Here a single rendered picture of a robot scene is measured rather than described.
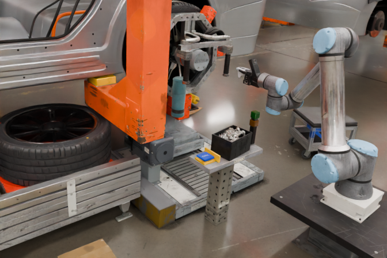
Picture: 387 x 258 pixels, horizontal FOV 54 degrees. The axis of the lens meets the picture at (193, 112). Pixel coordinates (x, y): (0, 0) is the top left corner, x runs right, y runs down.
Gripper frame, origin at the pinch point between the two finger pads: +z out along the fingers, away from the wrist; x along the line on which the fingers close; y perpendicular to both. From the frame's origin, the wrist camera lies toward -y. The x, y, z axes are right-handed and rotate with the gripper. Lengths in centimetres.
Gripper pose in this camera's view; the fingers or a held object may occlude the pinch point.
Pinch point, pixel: (238, 67)
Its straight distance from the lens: 245.1
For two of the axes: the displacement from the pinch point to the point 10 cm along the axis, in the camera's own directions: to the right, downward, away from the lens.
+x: 7.7, -1.9, 6.1
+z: -6.4, -3.4, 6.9
